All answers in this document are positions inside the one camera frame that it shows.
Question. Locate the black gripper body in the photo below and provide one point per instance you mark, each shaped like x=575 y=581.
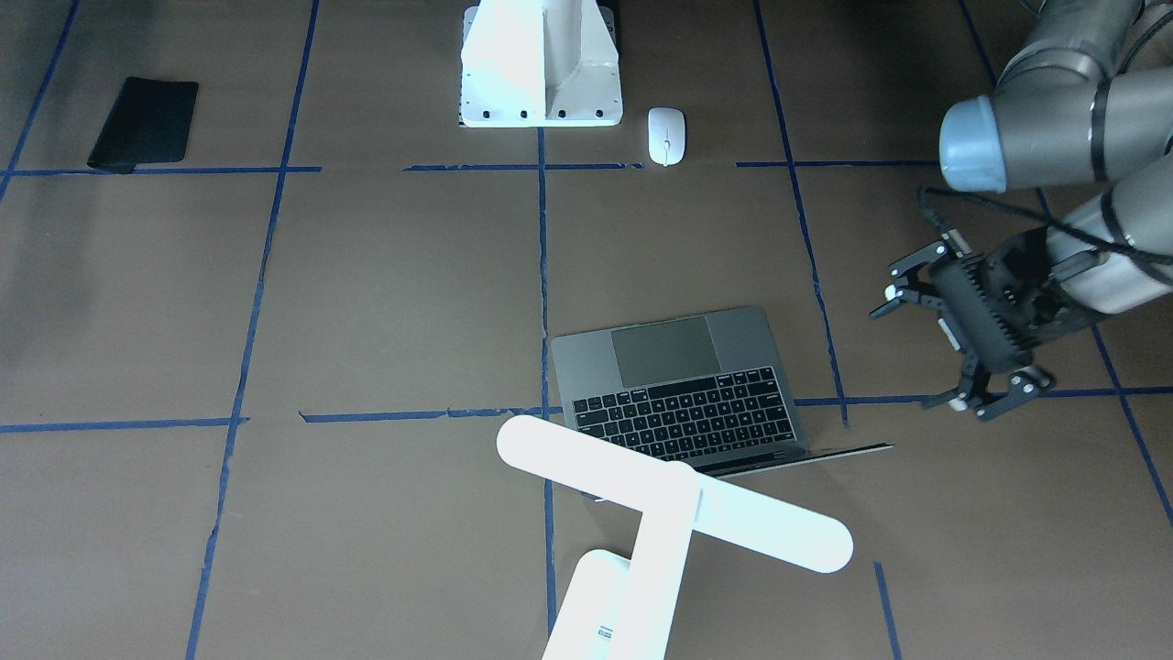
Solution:
x=927 y=294

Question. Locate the grey laptop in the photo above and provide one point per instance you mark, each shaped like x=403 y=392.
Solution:
x=709 y=390

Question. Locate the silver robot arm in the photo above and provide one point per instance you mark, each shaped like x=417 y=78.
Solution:
x=1056 y=212

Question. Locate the white computer mouse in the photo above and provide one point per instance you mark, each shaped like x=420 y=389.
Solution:
x=667 y=136

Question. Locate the black mouse pad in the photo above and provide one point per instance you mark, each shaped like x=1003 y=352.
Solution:
x=150 y=122

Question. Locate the brown paper table cover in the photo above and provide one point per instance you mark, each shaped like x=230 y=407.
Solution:
x=250 y=398

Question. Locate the white pillar mount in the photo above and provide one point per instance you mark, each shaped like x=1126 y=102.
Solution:
x=540 y=64

